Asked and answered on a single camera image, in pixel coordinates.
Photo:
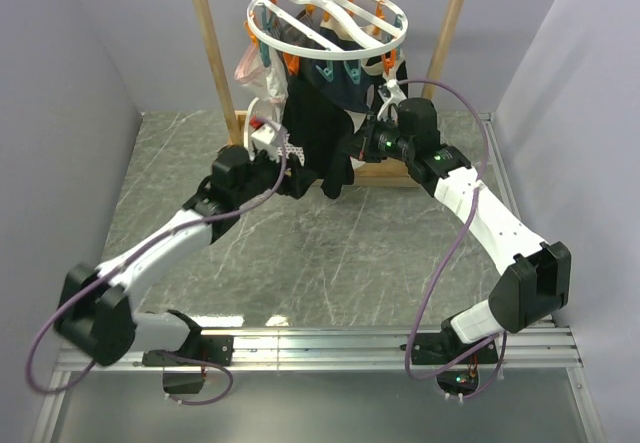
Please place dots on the wooden hanger rack frame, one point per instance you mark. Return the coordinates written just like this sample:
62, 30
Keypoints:
387, 174

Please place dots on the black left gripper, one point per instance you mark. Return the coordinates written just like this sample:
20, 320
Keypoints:
297, 183

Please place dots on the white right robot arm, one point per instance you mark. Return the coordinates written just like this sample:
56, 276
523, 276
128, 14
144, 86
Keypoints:
534, 275

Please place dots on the grey striped hanging underwear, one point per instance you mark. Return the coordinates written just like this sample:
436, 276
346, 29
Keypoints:
285, 32

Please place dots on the white perforated plastic basket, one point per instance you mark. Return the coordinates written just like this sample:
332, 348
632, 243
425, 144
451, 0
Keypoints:
271, 112

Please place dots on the white round clip hanger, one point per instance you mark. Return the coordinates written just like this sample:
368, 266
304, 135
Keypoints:
378, 26

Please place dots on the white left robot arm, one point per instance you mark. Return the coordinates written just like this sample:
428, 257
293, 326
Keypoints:
99, 305

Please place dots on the navy hanging underwear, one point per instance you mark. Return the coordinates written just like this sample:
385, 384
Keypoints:
344, 83

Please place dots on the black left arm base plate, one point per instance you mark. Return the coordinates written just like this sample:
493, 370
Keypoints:
210, 350

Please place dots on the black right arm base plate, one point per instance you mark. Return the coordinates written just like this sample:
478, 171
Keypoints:
439, 348

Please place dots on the black boxer underwear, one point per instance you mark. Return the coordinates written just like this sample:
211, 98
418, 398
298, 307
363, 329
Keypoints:
315, 124

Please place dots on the pink white hanging underwear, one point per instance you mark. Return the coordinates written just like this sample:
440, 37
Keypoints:
266, 82

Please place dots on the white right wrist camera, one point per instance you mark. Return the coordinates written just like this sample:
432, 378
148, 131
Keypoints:
390, 94

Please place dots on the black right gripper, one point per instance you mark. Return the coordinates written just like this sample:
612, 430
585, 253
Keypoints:
360, 146

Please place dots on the aluminium mounting rail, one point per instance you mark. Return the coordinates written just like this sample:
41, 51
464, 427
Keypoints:
370, 348

